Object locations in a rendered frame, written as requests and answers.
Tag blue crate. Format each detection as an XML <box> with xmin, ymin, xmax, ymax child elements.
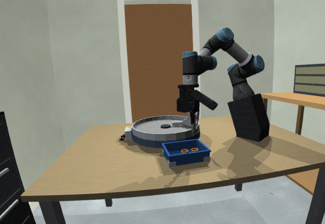
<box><xmin>162</xmin><ymin>139</ymin><xmax>211</xmax><ymax>167</ymax></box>

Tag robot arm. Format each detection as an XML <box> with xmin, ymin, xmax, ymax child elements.
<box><xmin>182</xmin><ymin>28</ymin><xmax>265</xmax><ymax>110</ymax></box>

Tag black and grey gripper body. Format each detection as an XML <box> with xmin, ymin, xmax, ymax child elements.
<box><xmin>177</xmin><ymin>84</ymin><xmax>200</xmax><ymax>113</ymax></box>

